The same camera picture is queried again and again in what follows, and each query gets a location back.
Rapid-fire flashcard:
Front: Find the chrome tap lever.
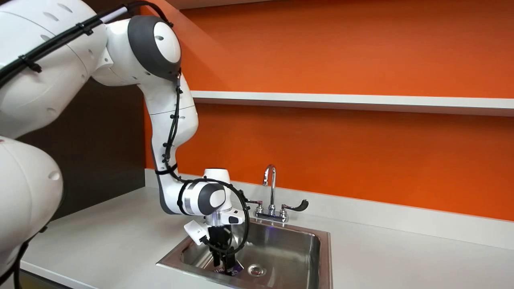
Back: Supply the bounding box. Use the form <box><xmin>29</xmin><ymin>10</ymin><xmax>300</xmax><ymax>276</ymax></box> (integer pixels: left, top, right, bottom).
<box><xmin>281</xmin><ymin>199</ymin><xmax>309</xmax><ymax>214</ymax></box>
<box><xmin>245</xmin><ymin>198</ymin><xmax>264</xmax><ymax>214</ymax></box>

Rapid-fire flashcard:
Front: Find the purple packet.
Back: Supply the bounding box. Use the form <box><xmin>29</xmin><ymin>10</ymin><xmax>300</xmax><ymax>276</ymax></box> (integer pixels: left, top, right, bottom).
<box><xmin>212</xmin><ymin>263</ymin><xmax>244</xmax><ymax>277</ymax></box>

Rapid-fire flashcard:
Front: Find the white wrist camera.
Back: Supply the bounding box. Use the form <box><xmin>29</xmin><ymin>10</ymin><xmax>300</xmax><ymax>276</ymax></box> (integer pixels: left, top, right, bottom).
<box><xmin>184</xmin><ymin>220</ymin><xmax>210</xmax><ymax>246</ymax></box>

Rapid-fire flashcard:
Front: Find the chrome tap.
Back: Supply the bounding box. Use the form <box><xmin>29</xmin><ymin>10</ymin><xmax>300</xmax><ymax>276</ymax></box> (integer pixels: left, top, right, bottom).
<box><xmin>245</xmin><ymin>164</ymin><xmax>309</xmax><ymax>224</ymax></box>

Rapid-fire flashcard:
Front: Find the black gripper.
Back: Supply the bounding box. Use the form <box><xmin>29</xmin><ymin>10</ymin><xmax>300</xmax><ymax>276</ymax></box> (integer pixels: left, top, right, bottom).
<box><xmin>208</xmin><ymin>225</ymin><xmax>238</xmax><ymax>276</ymax></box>

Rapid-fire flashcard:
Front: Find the stainless steel sink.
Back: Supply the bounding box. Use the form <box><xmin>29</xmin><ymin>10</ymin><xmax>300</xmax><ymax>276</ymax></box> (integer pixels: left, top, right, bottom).
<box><xmin>156</xmin><ymin>218</ymin><xmax>333</xmax><ymax>289</ymax></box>

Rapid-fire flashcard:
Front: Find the white wall shelf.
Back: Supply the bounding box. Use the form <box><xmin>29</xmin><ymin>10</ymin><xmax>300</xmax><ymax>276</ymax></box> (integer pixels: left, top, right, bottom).
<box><xmin>190</xmin><ymin>90</ymin><xmax>514</xmax><ymax>117</ymax></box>

